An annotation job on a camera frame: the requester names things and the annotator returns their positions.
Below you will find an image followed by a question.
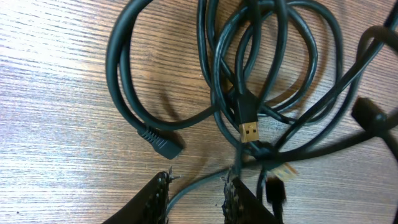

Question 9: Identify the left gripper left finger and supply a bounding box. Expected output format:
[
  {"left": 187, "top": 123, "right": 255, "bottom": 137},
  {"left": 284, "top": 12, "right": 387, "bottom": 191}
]
[{"left": 103, "top": 168, "right": 182, "bottom": 224}]

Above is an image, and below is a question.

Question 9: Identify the thin black USB cable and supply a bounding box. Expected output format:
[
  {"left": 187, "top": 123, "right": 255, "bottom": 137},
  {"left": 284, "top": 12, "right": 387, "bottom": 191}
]
[{"left": 166, "top": 0, "right": 398, "bottom": 215}]

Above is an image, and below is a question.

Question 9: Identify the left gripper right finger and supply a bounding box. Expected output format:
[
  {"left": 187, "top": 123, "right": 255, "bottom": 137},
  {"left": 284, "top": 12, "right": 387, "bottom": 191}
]
[{"left": 222, "top": 171, "right": 278, "bottom": 224}]

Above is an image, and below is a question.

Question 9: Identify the thick black cable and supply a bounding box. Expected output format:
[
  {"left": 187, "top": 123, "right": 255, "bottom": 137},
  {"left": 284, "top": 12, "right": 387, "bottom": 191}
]
[{"left": 105, "top": 0, "right": 290, "bottom": 160}]

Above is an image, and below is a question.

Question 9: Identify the short black USB cable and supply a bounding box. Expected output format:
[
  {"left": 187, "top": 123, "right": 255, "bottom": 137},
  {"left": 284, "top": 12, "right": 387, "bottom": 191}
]
[{"left": 256, "top": 161, "right": 299, "bottom": 224}]

